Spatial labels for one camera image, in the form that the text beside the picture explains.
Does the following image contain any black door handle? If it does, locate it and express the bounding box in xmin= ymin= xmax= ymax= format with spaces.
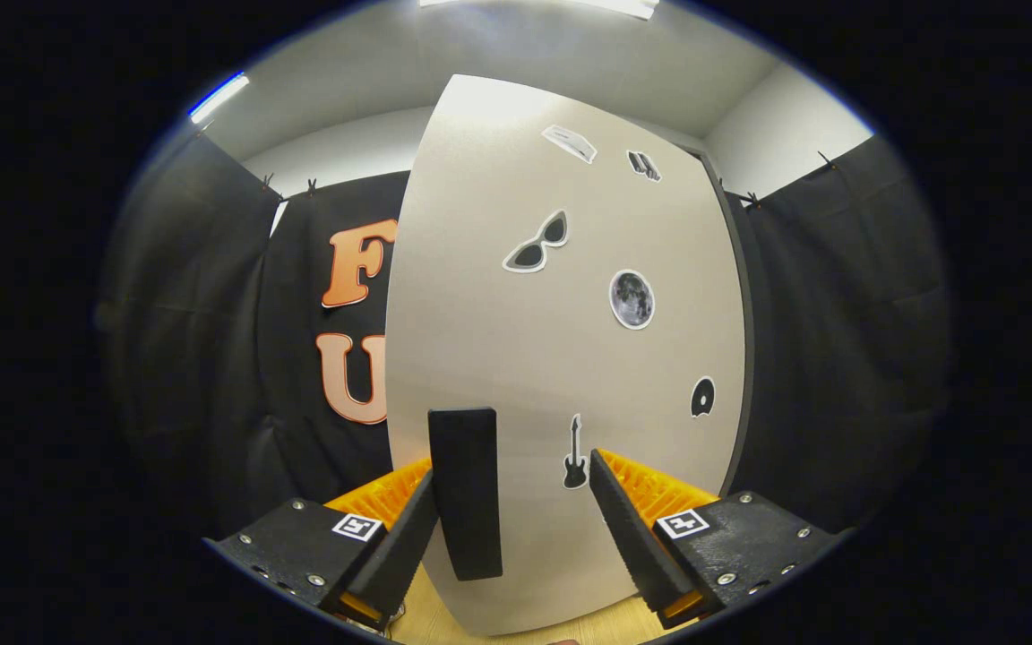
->
xmin=427 ymin=408 xmax=504 ymax=581

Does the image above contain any wide ceiling light panel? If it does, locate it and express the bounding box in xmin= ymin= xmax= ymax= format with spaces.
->
xmin=417 ymin=0 xmax=660 ymax=21

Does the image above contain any row of black cloth clips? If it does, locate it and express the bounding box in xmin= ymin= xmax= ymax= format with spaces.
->
xmin=261 ymin=150 xmax=839 ymax=209

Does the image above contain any narrow ceiling light strip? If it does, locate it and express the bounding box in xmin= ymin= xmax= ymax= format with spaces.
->
xmin=189 ymin=73 xmax=251 ymax=125

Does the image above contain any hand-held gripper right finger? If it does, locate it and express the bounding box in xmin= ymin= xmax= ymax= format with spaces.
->
xmin=589 ymin=448 xmax=844 ymax=628

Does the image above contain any black backdrop cloth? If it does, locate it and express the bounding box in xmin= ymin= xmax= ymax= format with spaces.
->
xmin=95 ymin=125 xmax=951 ymax=556

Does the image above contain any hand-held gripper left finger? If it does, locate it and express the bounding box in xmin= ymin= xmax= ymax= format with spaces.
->
xmin=202 ymin=459 xmax=439 ymax=628

